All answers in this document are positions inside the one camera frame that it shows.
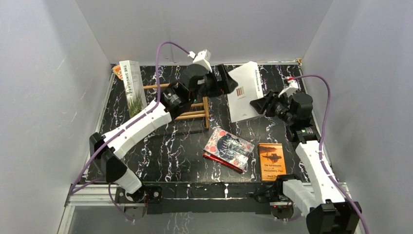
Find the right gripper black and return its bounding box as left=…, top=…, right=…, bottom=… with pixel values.
left=250, top=90, right=296, bottom=125

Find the white book with brown bars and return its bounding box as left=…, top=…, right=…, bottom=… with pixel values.
left=227, top=61, right=264, bottom=123

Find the wooden book rack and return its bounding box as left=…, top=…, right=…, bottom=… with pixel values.
left=138, top=81, right=209, bottom=130

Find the white palm leaf book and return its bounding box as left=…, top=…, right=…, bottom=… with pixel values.
left=119, top=60, right=147, bottom=118

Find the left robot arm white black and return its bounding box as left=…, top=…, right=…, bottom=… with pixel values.
left=89, top=64, right=238, bottom=203

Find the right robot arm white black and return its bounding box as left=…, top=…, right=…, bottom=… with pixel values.
left=250, top=91, right=361, bottom=234

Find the floral patterned book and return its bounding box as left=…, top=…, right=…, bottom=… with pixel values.
left=204, top=127, right=255, bottom=172

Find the orange Huckleberry Finn book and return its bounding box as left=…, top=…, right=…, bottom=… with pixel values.
left=258, top=143, right=287, bottom=181

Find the red book under floral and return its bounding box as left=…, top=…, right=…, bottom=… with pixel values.
left=203, top=151, right=243, bottom=174

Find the small orange card box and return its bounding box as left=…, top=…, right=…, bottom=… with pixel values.
left=112, top=64, right=123, bottom=80

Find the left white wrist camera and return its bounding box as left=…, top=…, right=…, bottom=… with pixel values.
left=188, top=49, right=212, bottom=73

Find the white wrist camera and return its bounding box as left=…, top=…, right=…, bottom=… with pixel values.
left=278, top=77, right=299, bottom=98
left=188, top=49, right=212, bottom=73

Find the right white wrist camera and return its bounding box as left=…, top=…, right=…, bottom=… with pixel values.
left=278, top=77, right=299, bottom=98

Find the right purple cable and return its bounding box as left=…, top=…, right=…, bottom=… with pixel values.
left=285, top=74, right=370, bottom=234

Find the purple cable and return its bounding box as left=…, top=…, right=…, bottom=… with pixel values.
left=285, top=74, right=370, bottom=234
left=68, top=41, right=194, bottom=223

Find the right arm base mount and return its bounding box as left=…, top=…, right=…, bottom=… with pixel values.
left=247, top=182, right=301, bottom=222

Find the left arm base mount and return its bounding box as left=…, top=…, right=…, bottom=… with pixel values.
left=114, top=186, right=162, bottom=222

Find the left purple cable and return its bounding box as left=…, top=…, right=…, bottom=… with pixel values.
left=68, top=41, right=194, bottom=223

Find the aluminium frame rail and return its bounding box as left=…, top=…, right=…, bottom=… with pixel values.
left=58, top=182, right=362, bottom=234

